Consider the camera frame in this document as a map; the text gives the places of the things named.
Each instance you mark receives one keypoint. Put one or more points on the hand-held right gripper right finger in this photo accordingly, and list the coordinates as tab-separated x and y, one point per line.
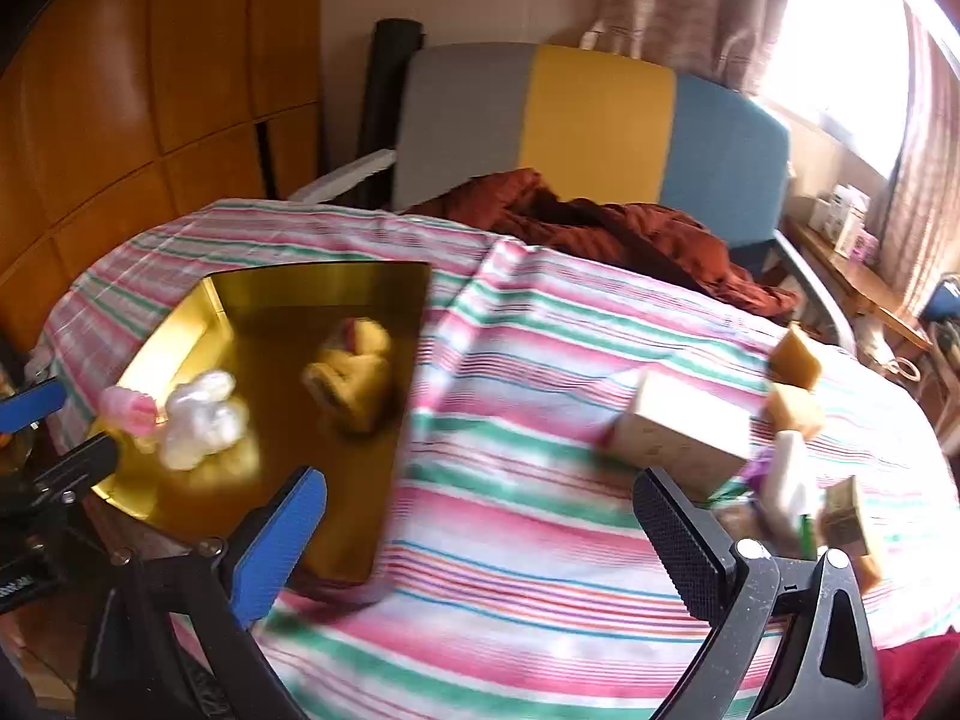
686	547

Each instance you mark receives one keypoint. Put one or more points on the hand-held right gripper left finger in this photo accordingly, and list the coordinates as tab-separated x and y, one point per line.
281	540

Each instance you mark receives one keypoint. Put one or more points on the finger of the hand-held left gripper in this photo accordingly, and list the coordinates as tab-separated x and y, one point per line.
30	403
75	465

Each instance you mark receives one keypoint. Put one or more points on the beige cardboard box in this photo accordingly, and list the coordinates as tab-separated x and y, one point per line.
675	427

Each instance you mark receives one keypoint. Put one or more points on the small gold printed box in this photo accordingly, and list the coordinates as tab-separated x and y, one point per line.
847	525

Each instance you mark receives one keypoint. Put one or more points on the gold tin box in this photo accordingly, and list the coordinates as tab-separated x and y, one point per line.
300	360

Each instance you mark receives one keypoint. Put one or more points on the pink plastic bottle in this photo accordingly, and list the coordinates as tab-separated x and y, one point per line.
131	406

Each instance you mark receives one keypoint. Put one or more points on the green edged packet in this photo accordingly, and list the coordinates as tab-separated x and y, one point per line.
806	536

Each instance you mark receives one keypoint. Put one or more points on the white plastic bag wad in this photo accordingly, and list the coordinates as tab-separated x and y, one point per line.
201	390
204	436

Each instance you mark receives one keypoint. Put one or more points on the yellow knitted toy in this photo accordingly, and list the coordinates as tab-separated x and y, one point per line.
352	375

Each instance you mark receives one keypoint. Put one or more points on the striped tablecloth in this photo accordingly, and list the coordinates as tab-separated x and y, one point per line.
540	420

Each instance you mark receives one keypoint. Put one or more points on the red garment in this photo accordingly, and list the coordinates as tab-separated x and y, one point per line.
922	679

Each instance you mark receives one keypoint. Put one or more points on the dark red cloth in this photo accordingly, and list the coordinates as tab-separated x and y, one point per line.
630	236

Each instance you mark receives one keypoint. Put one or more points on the wooden side shelf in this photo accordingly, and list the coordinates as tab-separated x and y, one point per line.
855	277

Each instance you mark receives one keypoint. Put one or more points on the wooden wardrobe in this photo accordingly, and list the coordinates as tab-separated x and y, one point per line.
135	90

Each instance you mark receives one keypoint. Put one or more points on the pink carton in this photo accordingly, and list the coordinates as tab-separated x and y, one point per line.
859	246

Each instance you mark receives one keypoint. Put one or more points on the white carton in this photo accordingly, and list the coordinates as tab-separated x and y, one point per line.
847	210

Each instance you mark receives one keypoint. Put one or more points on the beige patterned curtain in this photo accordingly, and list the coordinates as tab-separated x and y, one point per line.
697	7
926	187

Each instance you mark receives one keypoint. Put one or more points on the grey yellow blue chair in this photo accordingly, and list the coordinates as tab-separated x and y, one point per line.
592	120

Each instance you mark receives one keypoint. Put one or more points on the window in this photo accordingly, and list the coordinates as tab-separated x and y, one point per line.
840	45

